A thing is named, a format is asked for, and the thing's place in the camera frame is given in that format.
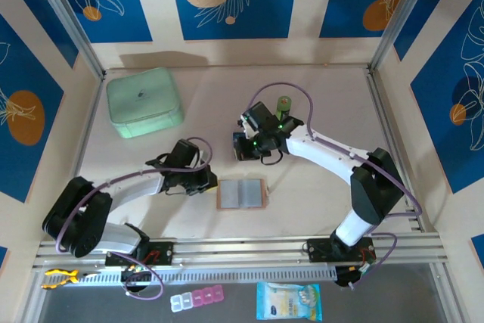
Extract grey slotted cable duct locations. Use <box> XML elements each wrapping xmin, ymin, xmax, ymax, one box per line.
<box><xmin>39</xmin><ymin>266</ymin><xmax>338</xmax><ymax>285</ymax></box>

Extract aluminium frame post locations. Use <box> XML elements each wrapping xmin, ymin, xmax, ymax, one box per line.
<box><xmin>28</xmin><ymin>0</ymin><xmax>106</xmax><ymax>78</ymax></box>
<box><xmin>368</xmin><ymin>0</ymin><xmax>442</xmax><ymax>74</ymax></box>

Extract small dark card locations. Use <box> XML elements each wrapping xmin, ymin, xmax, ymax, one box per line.
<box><xmin>229</xmin><ymin>123</ymin><xmax>247</xmax><ymax>161</ymax></box>

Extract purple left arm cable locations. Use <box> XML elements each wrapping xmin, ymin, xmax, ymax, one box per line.
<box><xmin>54</xmin><ymin>136</ymin><xmax>213</xmax><ymax>300</ymax></box>

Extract pink white pill organizer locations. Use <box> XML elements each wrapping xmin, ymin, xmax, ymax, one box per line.
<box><xmin>169</xmin><ymin>284</ymin><xmax>225</xmax><ymax>313</ymax></box>

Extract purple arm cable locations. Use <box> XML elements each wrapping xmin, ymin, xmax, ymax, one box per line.
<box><xmin>54</xmin><ymin>136</ymin><xmax>213</xmax><ymax>300</ymax></box>
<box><xmin>250</xmin><ymin>81</ymin><xmax>424</xmax><ymax>290</ymax></box>

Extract aluminium front rail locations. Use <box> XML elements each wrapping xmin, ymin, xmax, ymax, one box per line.
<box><xmin>32</xmin><ymin>231</ymin><xmax>449</xmax><ymax>272</ymax></box>

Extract aluminium side rail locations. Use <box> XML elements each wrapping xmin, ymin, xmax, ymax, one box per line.
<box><xmin>365</xmin><ymin>67</ymin><xmax>435</xmax><ymax>234</ymax></box>
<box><xmin>55</xmin><ymin>71</ymin><xmax>107</xmax><ymax>241</ymax></box>

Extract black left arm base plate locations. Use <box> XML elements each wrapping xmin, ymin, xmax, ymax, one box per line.
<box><xmin>104</xmin><ymin>241</ymin><xmax>175</xmax><ymax>266</ymax></box>

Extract grey metal shelf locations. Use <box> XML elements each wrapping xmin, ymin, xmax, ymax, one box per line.
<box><xmin>20</xmin><ymin>262</ymin><xmax>464</xmax><ymax>323</ymax></box>

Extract blue wet wipes packet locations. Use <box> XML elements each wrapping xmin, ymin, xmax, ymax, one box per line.
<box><xmin>256</xmin><ymin>281</ymin><xmax>324</xmax><ymax>321</ymax></box>

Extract card box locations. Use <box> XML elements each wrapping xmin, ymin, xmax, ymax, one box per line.
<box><xmin>216</xmin><ymin>178</ymin><xmax>270</xmax><ymax>210</ymax></box>

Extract green cylindrical battery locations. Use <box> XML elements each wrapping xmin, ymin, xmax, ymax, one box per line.
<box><xmin>275</xmin><ymin>95</ymin><xmax>293</xmax><ymax>120</ymax></box>

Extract yellow handled pliers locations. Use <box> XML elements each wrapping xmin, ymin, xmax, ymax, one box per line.
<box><xmin>41</xmin><ymin>268</ymin><xmax>101</xmax><ymax>290</ymax></box>

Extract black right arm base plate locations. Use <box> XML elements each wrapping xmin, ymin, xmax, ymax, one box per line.
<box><xmin>306</xmin><ymin>238</ymin><xmax>376</xmax><ymax>263</ymax></box>

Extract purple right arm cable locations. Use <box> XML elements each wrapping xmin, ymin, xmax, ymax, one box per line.
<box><xmin>250</xmin><ymin>81</ymin><xmax>424</xmax><ymax>290</ymax></box>

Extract mint green zip case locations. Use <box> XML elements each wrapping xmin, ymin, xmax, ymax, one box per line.
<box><xmin>105</xmin><ymin>67</ymin><xmax>185</xmax><ymax>139</ymax></box>

